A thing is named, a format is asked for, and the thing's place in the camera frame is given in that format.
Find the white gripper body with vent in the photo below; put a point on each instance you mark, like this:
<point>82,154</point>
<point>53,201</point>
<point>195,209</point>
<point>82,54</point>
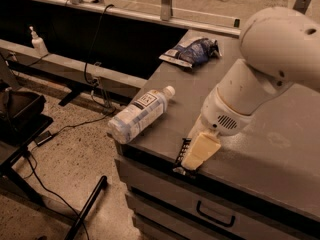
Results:
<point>222,115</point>

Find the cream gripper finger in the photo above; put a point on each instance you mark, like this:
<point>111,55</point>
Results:
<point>198,127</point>
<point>205,145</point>

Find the black rxbar chocolate wrapper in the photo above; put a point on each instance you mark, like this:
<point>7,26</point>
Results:
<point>177,167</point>

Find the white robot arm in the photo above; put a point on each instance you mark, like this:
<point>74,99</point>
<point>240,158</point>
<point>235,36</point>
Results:
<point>279,47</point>

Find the blue chip bag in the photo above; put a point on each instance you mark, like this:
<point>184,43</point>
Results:
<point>192,52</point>

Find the clear plastic water bottle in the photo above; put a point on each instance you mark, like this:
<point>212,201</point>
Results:
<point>137,116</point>

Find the grey drawer cabinet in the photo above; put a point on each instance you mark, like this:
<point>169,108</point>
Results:
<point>164,205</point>

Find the white pump sanitizer bottle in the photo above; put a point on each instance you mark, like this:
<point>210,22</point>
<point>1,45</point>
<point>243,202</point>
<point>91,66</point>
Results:
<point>38,43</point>

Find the black drawer handle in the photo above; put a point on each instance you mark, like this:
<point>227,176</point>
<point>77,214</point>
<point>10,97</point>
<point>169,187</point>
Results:
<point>216,217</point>

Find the grey metal upright bracket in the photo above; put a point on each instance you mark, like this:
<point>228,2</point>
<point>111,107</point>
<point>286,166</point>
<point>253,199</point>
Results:
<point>166,10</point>

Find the grey metal rail beam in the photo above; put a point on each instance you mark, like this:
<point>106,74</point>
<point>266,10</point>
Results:
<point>109,80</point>

